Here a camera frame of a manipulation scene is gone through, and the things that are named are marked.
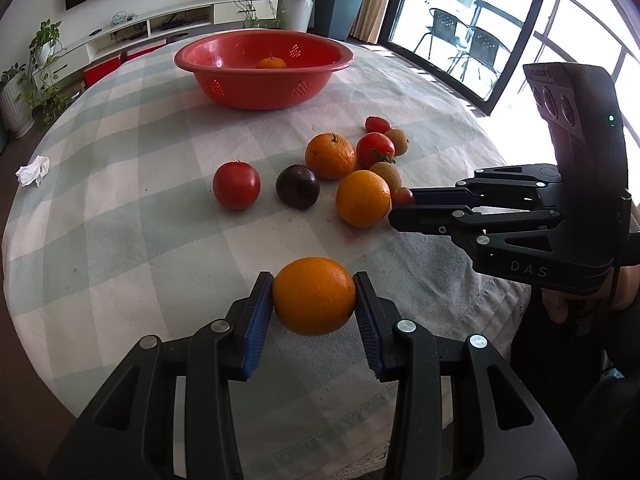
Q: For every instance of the red plastic basin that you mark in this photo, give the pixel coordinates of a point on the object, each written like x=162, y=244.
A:
x=260, y=90

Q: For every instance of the red tomato with calyx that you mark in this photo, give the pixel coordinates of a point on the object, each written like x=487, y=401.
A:
x=374, y=149

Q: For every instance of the small pothos in white pot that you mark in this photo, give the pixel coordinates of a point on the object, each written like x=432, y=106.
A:
x=46, y=42

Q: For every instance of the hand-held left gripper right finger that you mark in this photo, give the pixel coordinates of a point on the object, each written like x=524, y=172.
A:
x=367, y=330

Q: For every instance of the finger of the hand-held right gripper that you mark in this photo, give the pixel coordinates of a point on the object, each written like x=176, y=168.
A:
x=425, y=220
x=440, y=196

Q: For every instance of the white television cabinet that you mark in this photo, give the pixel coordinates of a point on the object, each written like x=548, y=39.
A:
x=150, y=22

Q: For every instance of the dark purple plum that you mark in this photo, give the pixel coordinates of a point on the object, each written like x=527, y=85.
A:
x=297, y=187

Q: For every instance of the orange with green stem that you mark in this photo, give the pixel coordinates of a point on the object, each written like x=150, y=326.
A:
x=330, y=156

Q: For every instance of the green checked tablecloth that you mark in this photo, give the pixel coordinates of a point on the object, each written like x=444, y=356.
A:
x=150, y=260

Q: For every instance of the brown kiwi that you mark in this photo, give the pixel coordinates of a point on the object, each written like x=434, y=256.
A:
x=389, y=174
x=397, y=141

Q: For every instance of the person's right hand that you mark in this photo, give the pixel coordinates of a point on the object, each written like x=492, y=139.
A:
x=555, y=305

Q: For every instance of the large red tomato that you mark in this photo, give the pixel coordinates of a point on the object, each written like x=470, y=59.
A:
x=236, y=186

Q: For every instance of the black glass door frame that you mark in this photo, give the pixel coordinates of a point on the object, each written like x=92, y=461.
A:
x=520, y=30

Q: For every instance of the crumpled white tissue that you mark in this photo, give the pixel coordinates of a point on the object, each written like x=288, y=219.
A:
x=32, y=171

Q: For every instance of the plant in ribbed white pot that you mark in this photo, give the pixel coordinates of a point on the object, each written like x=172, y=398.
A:
x=15, y=105

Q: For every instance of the small red cherry tomato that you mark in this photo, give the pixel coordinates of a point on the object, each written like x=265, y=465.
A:
x=402, y=196
x=377, y=124

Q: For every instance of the black balcony chair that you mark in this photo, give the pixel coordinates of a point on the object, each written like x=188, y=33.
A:
x=482, y=50
x=442, y=25

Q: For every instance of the small orange with stem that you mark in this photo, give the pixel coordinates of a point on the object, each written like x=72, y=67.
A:
x=271, y=63

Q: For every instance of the smooth orange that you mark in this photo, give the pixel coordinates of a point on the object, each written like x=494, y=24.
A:
x=314, y=296
x=363, y=199

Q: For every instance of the red storage box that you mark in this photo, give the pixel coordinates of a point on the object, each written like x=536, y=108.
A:
x=145, y=51

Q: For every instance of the tall plant in grey pot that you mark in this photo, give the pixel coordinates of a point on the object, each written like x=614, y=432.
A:
x=337, y=12

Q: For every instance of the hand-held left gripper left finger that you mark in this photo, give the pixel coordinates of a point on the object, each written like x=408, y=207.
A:
x=257, y=330

